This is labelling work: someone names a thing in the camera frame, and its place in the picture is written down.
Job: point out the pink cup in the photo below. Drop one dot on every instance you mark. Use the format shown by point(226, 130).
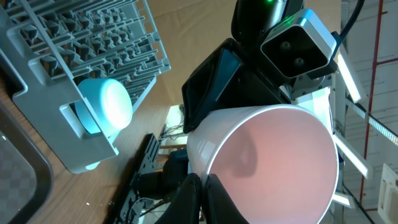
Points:
point(278, 163)

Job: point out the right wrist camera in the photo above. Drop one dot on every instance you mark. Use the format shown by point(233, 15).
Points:
point(299, 44)

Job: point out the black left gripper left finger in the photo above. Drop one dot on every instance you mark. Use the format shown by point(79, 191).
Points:
point(185, 207)

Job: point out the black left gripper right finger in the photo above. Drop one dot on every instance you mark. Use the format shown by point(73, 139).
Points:
point(218, 207)

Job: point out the grey dishwasher rack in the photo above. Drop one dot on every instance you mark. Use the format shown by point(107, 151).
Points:
point(48, 46)

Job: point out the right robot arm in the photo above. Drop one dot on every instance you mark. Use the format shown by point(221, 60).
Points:
point(252, 21)

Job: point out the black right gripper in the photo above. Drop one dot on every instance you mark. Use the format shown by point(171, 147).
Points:
point(226, 79)

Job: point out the light blue bowl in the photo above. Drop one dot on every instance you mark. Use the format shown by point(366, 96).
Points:
point(111, 103)

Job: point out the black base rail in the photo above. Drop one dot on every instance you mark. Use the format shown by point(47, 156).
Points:
point(143, 187)

